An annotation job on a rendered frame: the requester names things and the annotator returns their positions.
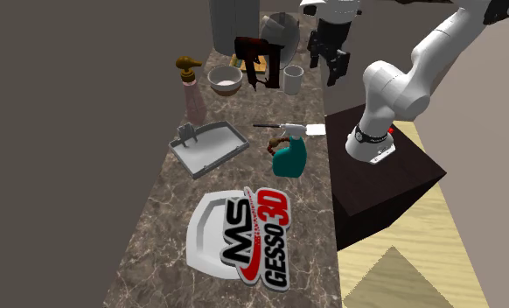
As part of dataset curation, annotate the dark robot stand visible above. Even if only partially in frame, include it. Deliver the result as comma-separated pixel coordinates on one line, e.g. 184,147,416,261
324,103,448,252

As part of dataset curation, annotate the white cup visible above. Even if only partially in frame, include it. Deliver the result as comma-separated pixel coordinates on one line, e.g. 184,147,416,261
282,64,305,96

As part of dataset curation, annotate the wooden board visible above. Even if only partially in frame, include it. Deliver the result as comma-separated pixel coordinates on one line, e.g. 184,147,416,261
230,52,268,74

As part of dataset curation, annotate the pink soap dispenser gold pump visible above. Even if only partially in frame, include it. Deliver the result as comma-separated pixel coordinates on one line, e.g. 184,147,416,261
175,56,209,126

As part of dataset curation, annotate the grey tall container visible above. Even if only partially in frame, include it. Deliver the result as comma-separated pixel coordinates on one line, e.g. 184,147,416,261
208,0,261,57

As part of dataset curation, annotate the red black lettered sign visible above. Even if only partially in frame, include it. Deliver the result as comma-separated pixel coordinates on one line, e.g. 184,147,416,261
220,185,292,294

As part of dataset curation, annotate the grey tray with rack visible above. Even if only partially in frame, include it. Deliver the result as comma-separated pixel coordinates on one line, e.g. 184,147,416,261
167,120,251,180

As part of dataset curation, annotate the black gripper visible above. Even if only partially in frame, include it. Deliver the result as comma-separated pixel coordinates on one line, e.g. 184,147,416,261
307,17,352,88

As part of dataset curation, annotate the white bowl brown base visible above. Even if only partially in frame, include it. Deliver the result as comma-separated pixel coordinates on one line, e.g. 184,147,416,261
206,64,244,97

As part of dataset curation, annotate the white square plate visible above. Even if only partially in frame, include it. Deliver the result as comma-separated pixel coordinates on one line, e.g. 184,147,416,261
185,190,256,281

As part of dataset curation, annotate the grey round pot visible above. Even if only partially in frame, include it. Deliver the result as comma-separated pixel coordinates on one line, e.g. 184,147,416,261
259,11,302,72

